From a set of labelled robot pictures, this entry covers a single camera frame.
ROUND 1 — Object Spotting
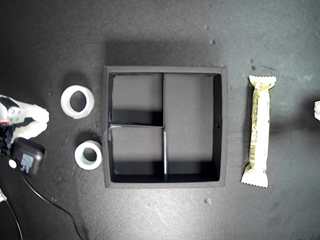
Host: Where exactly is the large white tape roll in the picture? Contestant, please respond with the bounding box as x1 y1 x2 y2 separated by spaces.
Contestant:
60 84 96 120

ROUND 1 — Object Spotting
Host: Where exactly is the white tape roll green core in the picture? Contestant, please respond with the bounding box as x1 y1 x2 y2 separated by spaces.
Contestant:
74 140 104 171

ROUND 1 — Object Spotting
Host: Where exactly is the cream wrapped snack bar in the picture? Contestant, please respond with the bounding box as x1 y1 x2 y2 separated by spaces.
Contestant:
240 74 277 189

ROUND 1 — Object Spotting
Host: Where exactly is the black tray with wells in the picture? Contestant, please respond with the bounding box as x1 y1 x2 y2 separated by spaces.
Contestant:
102 65 229 189

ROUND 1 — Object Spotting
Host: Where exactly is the small black camera box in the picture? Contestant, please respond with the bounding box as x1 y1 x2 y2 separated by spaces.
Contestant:
8 137 47 179

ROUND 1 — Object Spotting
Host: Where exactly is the red black wire bundle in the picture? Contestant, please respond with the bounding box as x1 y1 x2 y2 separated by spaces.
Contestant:
0 123 15 158

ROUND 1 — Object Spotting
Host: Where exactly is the thin black cable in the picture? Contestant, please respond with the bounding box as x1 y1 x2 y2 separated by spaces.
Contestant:
0 199 25 240

